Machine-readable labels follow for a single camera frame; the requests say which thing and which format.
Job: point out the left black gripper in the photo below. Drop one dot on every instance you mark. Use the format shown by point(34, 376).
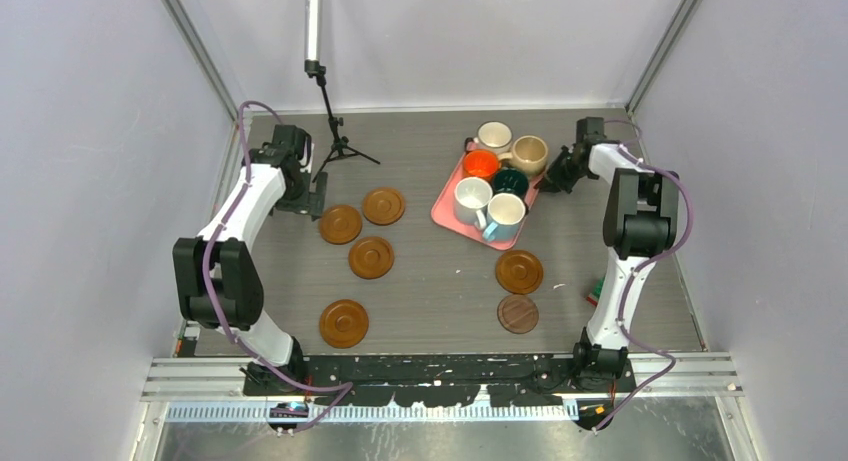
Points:
point(310, 201)

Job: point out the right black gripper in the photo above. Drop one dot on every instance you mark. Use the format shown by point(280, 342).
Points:
point(554, 181)

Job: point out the brown wooden coaster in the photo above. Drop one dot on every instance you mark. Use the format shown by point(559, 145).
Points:
point(343, 324)
point(383, 206)
point(340, 224)
point(519, 272)
point(371, 257)

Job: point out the dark walnut wooden coaster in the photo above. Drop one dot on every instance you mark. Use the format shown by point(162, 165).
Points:
point(518, 314)

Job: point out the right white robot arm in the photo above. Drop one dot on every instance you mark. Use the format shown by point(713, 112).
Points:
point(639, 224)

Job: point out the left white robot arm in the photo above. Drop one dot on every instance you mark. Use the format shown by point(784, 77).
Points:
point(217, 282)

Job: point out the beige ceramic mug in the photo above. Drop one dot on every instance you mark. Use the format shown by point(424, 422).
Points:
point(528, 154)

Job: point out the dark green ceramic mug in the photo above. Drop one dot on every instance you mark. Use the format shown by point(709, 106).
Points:
point(511, 181)

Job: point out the light blue ceramic mug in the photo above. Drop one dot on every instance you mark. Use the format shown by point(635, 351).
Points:
point(504, 214)

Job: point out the cream ceramic mug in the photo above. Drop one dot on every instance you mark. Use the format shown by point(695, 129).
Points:
point(493, 136)

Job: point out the orange ceramic mug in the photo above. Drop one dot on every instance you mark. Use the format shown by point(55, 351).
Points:
point(480, 163)

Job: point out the white ceramic mug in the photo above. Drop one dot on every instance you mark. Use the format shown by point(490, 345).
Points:
point(471, 197)

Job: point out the colourful cube block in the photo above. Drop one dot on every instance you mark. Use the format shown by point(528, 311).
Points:
point(594, 295)

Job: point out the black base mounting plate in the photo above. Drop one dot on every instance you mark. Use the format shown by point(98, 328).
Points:
point(510, 380)

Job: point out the aluminium frame rail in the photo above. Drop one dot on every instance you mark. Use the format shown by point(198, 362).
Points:
point(210, 389)

